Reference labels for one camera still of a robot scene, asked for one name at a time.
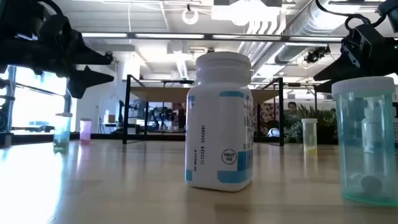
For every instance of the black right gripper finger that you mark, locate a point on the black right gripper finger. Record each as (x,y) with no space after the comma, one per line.
(325,87)
(342,70)

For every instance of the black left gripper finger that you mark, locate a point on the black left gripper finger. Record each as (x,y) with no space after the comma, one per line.
(87,54)
(84,81)

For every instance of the small yellow transparent pill bottle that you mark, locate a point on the small yellow transparent pill bottle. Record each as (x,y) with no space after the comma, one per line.
(309,135)

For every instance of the small pink transparent pill bottle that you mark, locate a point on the small pink transparent pill bottle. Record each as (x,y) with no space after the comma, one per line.
(86,132)

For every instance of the small teal transparent pill bottle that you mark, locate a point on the small teal transparent pill bottle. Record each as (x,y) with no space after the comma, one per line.
(62,133)

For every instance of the large teal transparent pill bottle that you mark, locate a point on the large teal transparent pill bottle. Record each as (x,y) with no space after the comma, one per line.
(348,140)

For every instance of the white medicine bottle blue label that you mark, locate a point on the white medicine bottle blue label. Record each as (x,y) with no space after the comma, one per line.
(217,124)

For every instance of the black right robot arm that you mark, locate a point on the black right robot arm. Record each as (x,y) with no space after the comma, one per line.
(390,12)

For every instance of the black background robot arm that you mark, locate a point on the black background robot arm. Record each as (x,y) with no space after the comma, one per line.
(161,113)

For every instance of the green potted plant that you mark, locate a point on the green potted plant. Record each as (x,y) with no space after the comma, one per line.
(323,121)

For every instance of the person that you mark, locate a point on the person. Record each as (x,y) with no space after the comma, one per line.
(292,107)

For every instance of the brown cardboard box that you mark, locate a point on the brown cardboard box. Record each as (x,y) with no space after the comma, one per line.
(109,119)

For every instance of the large bright window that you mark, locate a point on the large bright window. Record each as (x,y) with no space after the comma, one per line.
(37,105)

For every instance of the floral patterned panel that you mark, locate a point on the floral patterned panel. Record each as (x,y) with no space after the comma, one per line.
(267,115)

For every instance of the white ceiling pipes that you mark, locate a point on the white ceiling pipes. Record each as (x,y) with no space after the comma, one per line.
(264,28)

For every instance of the white round pill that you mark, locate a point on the white round pill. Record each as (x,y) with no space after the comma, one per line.
(371,184)

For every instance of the black round ceiling spotlight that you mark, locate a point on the black round ceiling spotlight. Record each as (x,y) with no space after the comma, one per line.
(211,49)

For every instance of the black overhead rig beam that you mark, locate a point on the black overhead rig beam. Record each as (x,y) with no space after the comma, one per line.
(208,36)

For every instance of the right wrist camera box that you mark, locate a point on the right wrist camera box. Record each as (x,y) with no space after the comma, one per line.
(367,43)

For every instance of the black overhead camera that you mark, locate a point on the black overhead camera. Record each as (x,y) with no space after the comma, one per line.
(315,55)

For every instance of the silver ceiling duct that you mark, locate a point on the silver ceiling duct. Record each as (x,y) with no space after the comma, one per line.
(311,21)

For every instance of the wooden shelf black metal frame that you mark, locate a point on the wooden shelf black metal frame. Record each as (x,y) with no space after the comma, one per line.
(161,95)

